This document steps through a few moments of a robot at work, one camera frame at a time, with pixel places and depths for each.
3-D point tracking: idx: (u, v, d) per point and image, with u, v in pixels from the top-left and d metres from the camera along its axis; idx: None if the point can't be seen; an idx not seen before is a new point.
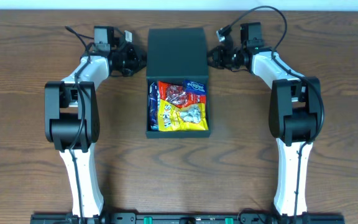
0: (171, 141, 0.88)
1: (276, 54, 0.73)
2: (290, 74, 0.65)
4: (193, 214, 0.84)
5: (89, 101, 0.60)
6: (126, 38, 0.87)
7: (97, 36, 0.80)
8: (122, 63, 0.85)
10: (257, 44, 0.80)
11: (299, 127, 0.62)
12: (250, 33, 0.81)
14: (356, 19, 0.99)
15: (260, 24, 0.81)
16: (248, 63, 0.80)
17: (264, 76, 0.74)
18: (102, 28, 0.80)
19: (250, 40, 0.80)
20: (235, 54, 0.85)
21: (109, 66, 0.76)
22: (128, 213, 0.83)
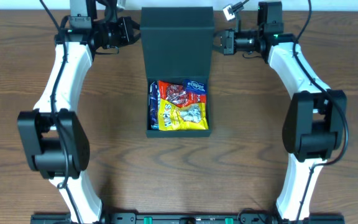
0: (171, 141, 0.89)
1: (298, 50, 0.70)
2: (313, 85, 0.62)
4: (193, 214, 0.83)
5: (72, 132, 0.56)
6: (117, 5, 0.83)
7: (73, 6, 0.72)
8: (109, 37, 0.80)
10: (276, 30, 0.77)
11: (316, 145, 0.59)
12: (269, 14, 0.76)
14: (353, 20, 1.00)
15: (279, 5, 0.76)
16: (265, 50, 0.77)
17: (281, 73, 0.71)
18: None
19: (268, 23, 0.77)
20: (251, 40, 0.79)
21: (91, 46, 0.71)
22: (128, 213, 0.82)
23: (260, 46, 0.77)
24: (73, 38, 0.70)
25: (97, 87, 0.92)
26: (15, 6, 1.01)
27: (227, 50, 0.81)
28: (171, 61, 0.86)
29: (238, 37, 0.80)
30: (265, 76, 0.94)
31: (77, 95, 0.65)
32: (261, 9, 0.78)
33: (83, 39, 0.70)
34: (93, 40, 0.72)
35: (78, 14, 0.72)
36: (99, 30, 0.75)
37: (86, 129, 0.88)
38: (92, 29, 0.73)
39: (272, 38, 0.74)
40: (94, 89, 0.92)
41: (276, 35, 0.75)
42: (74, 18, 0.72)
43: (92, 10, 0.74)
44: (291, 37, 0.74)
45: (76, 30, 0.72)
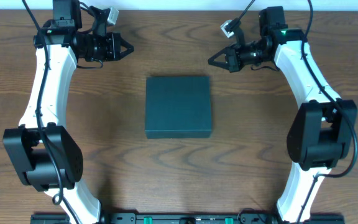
0: (171, 141, 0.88)
1: (307, 52, 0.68)
2: (322, 93, 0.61)
4: (193, 214, 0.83)
5: (62, 145, 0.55)
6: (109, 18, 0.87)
7: (55, 9, 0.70)
8: (96, 50, 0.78)
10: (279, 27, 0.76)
11: (322, 155, 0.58)
12: (271, 18, 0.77)
14: (353, 20, 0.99)
15: (281, 9, 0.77)
16: (271, 46, 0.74)
17: (288, 74, 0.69)
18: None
19: (271, 25, 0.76)
20: (255, 52, 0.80)
21: (73, 45, 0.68)
22: (128, 213, 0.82)
23: (266, 42, 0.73)
24: (54, 40, 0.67)
25: (97, 86, 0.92)
26: (12, 5, 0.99)
27: (230, 66, 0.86)
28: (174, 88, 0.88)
29: (240, 51, 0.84)
30: (266, 75, 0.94)
31: (64, 102, 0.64)
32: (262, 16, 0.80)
33: (64, 40, 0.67)
34: (76, 39, 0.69)
35: (61, 17, 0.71)
36: (82, 35, 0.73)
37: (86, 129, 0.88)
38: (74, 29, 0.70)
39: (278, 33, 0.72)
40: (93, 89, 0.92)
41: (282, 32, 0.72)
42: (56, 21, 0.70)
43: (75, 12, 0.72)
44: (301, 32, 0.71)
45: (56, 30, 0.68)
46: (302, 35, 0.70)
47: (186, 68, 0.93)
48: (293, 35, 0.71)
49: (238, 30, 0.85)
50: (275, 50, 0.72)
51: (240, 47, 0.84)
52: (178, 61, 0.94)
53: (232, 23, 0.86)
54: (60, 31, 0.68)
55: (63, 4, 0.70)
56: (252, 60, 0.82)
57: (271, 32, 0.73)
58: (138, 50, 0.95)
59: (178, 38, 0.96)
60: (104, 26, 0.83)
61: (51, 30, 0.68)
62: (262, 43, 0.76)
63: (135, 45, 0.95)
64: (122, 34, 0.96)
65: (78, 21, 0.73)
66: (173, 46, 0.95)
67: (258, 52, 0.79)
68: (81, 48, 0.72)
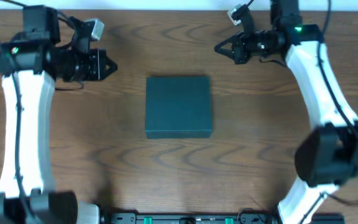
0: (171, 141, 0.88)
1: (324, 61, 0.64)
2: (339, 113, 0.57)
4: (193, 214, 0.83)
5: (49, 215, 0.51)
6: (91, 32, 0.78)
7: (28, 20, 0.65)
8: (76, 70, 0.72)
10: (293, 22, 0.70)
11: (331, 175, 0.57)
12: (283, 9, 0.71)
14: (354, 20, 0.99)
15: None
16: (283, 43, 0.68)
17: (301, 80, 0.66)
18: (36, 10, 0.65)
19: (284, 16, 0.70)
20: (263, 45, 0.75)
21: (43, 63, 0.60)
22: (128, 213, 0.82)
23: (278, 38, 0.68)
24: (21, 61, 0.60)
25: (97, 86, 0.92)
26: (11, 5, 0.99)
27: (236, 58, 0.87)
28: (173, 88, 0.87)
29: (247, 41, 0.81)
30: (266, 75, 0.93)
31: (45, 133, 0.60)
32: (274, 5, 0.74)
33: (35, 60, 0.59)
34: (49, 55, 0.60)
35: (32, 29, 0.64)
36: (60, 51, 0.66)
37: (86, 129, 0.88)
38: (50, 41, 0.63)
39: (291, 32, 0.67)
40: (93, 89, 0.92)
41: (297, 29, 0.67)
42: (27, 33, 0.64)
43: (51, 23, 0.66)
44: (316, 28, 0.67)
45: (23, 46, 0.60)
46: (317, 31, 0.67)
47: (186, 68, 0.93)
48: (307, 32, 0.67)
49: (246, 19, 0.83)
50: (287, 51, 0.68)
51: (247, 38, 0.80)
52: (178, 61, 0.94)
53: (238, 12, 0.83)
54: (29, 45, 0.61)
55: (36, 14, 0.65)
56: (258, 51, 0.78)
57: (284, 27, 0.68)
58: (138, 50, 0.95)
59: (178, 38, 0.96)
60: (87, 41, 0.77)
61: (17, 48, 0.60)
62: (271, 39, 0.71)
63: (135, 45, 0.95)
64: (122, 34, 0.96)
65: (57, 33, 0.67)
66: (173, 46, 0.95)
67: (263, 44, 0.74)
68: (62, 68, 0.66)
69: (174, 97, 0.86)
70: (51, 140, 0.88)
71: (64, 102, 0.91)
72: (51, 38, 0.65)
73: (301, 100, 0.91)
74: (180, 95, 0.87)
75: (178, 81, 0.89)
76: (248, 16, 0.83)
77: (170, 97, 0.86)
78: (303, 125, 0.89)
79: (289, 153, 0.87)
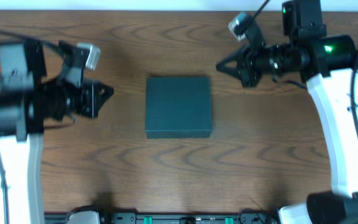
0: (171, 141, 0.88)
1: (357, 106, 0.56)
2: None
4: (193, 214, 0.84)
5: None
6: (89, 62, 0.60)
7: (6, 61, 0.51)
8: (71, 108, 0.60)
10: (314, 33, 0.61)
11: None
12: (304, 16, 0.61)
14: (354, 20, 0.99)
15: (317, 3, 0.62)
16: (306, 63, 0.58)
17: (326, 121, 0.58)
18: (13, 45, 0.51)
19: (304, 26, 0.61)
20: (276, 63, 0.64)
21: (27, 118, 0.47)
22: (128, 213, 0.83)
23: (301, 56, 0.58)
24: None
25: None
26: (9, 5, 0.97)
27: (243, 81, 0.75)
28: (173, 88, 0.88)
29: (255, 57, 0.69)
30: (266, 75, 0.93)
31: (39, 206, 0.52)
32: (292, 12, 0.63)
33: (18, 117, 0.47)
34: (32, 109, 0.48)
35: (13, 71, 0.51)
36: (49, 94, 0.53)
37: (86, 129, 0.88)
38: (34, 91, 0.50)
39: (317, 45, 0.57)
40: None
41: (326, 45, 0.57)
42: (4, 75, 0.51)
43: (34, 61, 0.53)
44: (347, 39, 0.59)
45: None
46: (350, 45, 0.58)
47: (185, 68, 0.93)
48: (339, 48, 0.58)
49: (254, 32, 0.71)
50: (315, 81, 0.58)
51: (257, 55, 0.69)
52: (178, 61, 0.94)
53: (245, 22, 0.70)
54: (7, 99, 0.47)
55: (15, 53, 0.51)
56: (271, 70, 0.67)
57: (309, 40, 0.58)
58: (138, 50, 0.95)
59: (178, 39, 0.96)
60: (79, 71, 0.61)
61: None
62: (290, 56, 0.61)
63: (135, 45, 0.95)
64: (122, 35, 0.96)
65: (36, 70, 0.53)
66: (173, 46, 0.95)
67: (278, 58, 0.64)
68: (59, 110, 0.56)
69: (173, 98, 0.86)
70: (51, 140, 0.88)
71: None
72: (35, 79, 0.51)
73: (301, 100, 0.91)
74: (179, 96, 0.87)
75: (176, 82, 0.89)
76: (253, 26, 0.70)
77: (169, 98, 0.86)
78: (303, 125, 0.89)
79: (289, 152, 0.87)
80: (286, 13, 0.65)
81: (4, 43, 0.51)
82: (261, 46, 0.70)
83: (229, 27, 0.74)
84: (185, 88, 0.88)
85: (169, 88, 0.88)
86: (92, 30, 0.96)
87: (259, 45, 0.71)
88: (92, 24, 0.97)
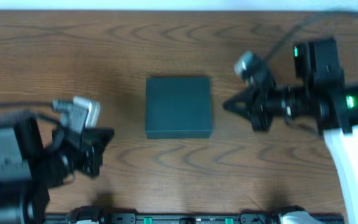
0: (171, 141, 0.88)
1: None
2: None
4: (193, 214, 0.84)
5: None
6: (93, 115, 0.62)
7: None
8: (64, 165, 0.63)
10: (330, 78, 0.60)
11: None
12: (318, 59, 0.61)
14: (356, 20, 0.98)
15: (333, 45, 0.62)
16: (325, 117, 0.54)
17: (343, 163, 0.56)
18: (3, 135, 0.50)
19: (318, 70, 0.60)
20: (289, 108, 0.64)
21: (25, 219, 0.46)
22: (128, 213, 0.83)
23: (320, 107, 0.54)
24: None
25: (97, 87, 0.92)
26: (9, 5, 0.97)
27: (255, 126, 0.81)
28: (173, 88, 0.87)
29: (266, 100, 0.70)
30: None
31: None
32: (305, 55, 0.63)
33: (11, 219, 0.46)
34: (30, 208, 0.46)
35: (5, 160, 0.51)
36: (39, 178, 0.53)
37: None
38: (29, 178, 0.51)
39: (337, 96, 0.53)
40: (93, 89, 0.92)
41: (347, 97, 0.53)
42: None
43: (25, 141, 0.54)
44: None
45: None
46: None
47: (186, 68, 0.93)
48: None
49: (261, 76, 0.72)
50: (332, 131, 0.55)
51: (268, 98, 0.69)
52: (178, 61, 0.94)
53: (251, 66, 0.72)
54: (0, 196, 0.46)
55: (7, 142, 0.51)
56: (284, 113, 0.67)
57: (326, 89, 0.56)
58: (139, 50, 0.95)
59: (178, 39, 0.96)
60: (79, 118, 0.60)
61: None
62: (307, 104, 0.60)
63: (135, 45, 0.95)
64: (122, 35, 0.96)
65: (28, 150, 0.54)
66: (173, 46, 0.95)
67: (293, 102, 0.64)
68: (72, 167, 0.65)
69: (173, 98, 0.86)
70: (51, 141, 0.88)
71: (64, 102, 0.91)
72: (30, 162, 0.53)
73: None
74: (179, 96, 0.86)
75: (176, 83, 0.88)
76: (261, 70, 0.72)
77: (169, 98, 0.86)
78: None
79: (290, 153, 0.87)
80: (298, 55, 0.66)
81: None
82: (273, 88, 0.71)
83: (237, 66, 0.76)
84: (185, 88, 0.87)
85: (169, 88, 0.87)
86: (92, 30, 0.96)
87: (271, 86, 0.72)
88: (92, 24, 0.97)
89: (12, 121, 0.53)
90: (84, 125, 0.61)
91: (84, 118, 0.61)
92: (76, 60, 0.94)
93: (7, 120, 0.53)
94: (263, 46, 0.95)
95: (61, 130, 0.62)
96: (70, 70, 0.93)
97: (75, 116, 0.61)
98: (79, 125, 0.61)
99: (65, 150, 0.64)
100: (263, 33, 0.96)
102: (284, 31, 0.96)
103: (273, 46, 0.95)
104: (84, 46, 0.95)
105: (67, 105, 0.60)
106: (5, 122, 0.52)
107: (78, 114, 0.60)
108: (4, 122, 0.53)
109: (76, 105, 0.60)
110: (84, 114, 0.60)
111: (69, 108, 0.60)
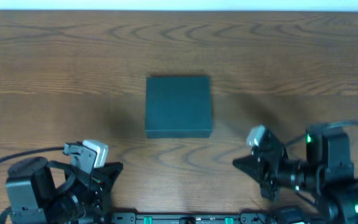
0: (171, 140, 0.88)
1: None
2: None
4: (193, 214, 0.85)
5: None
6: (97, 163, 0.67)
7: (15, 198, 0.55)
8: (76, 203, 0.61)
10: (340, 173, 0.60)
11: None
12: (331, 156, 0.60)
14: (355, 20, 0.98)
15: (345, 142, 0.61)
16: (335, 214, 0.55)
17: None
18: (21, 186, 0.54)
19: (331, 165, 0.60)
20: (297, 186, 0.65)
21: None
22: (128, 213, 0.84)
23: (329, 210, 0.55)
24: None
25: (97, 86, 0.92)
26: (9, 6, 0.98)
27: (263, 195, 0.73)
28: (173, 88, 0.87)
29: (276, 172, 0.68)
30: (266, 75, 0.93)
31: None
32: (318, 144, 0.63)
33: None
34: None
35: (23, 207, 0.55)
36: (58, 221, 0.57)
37: (86, 129, 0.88)
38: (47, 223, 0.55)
39: (345, 201, 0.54)
40: (93, 88, 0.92)
41: (355, 205, 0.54)
42: (17, 213, 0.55)
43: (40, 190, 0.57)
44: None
45: None
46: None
47: (186, 68, 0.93)
48: None
49: (273, 155, 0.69)
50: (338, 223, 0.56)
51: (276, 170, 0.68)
52: (178, 61, 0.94)
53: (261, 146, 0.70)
54: None
55: (25, 193, 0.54)
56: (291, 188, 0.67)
57: (336, 193, 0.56)
58: (139, 50, 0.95)
59: (178, 39, 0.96)
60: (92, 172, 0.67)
61: None
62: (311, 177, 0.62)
63: (135, 45, 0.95)
64: (122, 35, 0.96)
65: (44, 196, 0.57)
66: (173, 46, 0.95)
67: (301, 178, 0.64)
68: (82, 208, 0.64)
69: (173, 97, 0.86)
70: (51, 140, 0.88)
71: (64, 102, 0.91)
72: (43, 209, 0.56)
73: (301, 100, 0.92)
74: (179, 95, 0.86)
75: (176, 81, 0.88)
76: (272, 148, 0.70)
77: (169, 97, 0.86)
78: (303, 125, 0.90)
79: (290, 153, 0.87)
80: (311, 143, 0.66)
81: (9, 181, 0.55)
82: (282, 161, 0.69)
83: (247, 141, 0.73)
84: (185, 88, 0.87)
85: (169, 88, 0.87)
86: (92, 30, 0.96)
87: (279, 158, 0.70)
88: (92, 24, 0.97)
89: (28, 172, 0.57)
90: (92, 167, 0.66)
91: (93, 160, 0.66)
92: (76, 60, 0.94)
93: (23, 172, 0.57)
94: (263, 46, 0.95)
95: (63, 196, 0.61)
96: (70, 70, 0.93)
97: (85, 158, 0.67)
98: (88, 166, 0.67)
99: (75, 191, 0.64)
100: (262, 32, 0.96)
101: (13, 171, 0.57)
102: (283, 31, 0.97)
103: (273, 45, 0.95)
104: (84, 46, 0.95)
105: (79, 148, 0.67)
106: (22, 175, 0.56)
107: (87, 156, 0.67)
108: (21, 173, 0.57)
109: (87, 148, 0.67)
110: (93, 156, 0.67)
111: (82, 150, 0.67)
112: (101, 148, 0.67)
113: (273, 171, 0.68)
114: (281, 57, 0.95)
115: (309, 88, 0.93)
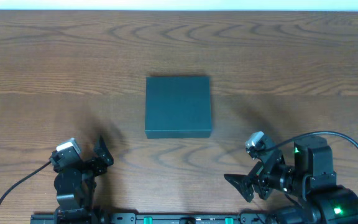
0: (171, 140, 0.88)
1: None
2: None
4: (193, 214, 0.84)
5: None
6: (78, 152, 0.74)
7: (63, 204, 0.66)
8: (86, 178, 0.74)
10: (324, 183, 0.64)
11: None
12: (316, 167, 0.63)
14: (355, 20, 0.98)
15: (329, 154, 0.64)
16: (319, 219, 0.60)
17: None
18: (69, 199, 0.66)
19: (316, 176, 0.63)
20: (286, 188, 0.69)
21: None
22: (128, 213, 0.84)
23: (312, 213, 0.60)
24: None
25: (97, 86, 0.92)
26: (7, 6, 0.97)
27: (249, 196, 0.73)
28: (172, 88, 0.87)
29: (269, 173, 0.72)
30: (266, 75, 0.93)
31: None
32: (302, 155, 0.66)
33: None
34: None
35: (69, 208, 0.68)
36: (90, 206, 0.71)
37: (86, 129, 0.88)
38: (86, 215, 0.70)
39: (327, 206, 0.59)
40: (93, 88, 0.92)
41: (335, 208, 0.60)
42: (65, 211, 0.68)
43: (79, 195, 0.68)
44: (352, 195, 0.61)
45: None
46: None
47: (185, 68, 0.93)
48: (345, 206, 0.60)
49: (268, 157, 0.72)
50: None
51: (269, 172, 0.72)
52: (178, 61, 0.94)
53: (258, 147, 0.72)
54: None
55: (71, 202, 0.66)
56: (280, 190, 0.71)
57: (319, 200, 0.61)
58: (139, 50, 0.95)
59: (178, 39, 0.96)
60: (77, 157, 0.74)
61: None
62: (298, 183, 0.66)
63: (135, 45, 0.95)
64: (122, 35, 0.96)
65: (83, 198, 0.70)
66: (173, 46, 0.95)
67: (289, 182, 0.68)
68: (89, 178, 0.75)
69: (172, 98, 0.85)
70: (51, 140, 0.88)
71: (64, 102, 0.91)
72: (84, 208, 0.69)
73: (301, 100, 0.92)
74: (179, 95, 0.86)
75: (176, 81, 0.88)
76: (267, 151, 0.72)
77: (167, 97, 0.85)
78: (303, 125, 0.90)
79: (290, 154, 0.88)
80: (298, 154, 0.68)
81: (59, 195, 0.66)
82: (277, 165, 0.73)
83: (247, 143, 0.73)
84: (185, 88, 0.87)
85: (168, 88, 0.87)
86: (92, 30, 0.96)
87: (275, 162, 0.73)
88: (92, 24, 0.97)
89: (69, 186, 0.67)
90: (78, 155, 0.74)
91: (75, 152, 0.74)
92: (76, 60, 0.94)
93: (65, 185, 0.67)
94: (263, 46, 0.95)
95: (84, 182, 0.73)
96: (71, 70, 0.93)
97: (68, 156, 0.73)
98: (75, 158, 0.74)
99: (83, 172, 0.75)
100: (263, 32, 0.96)
101: (58, 185, 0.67)
102: (283, 31, 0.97)
103: (273, 45, 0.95)
104: (85, 46, 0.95)
105: (59, 154, 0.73)
106: (65, 189, 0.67)
107: (68, 152, 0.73)
108: (64, 186, 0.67)
109: (63, 149, 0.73)
110: (73, 149, 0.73)
111: (62, 154, 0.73)
112: (71, 141, 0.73)
113: (265, 172, 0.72)
114: (281, 57, 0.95)
115: (308, 89, 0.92)
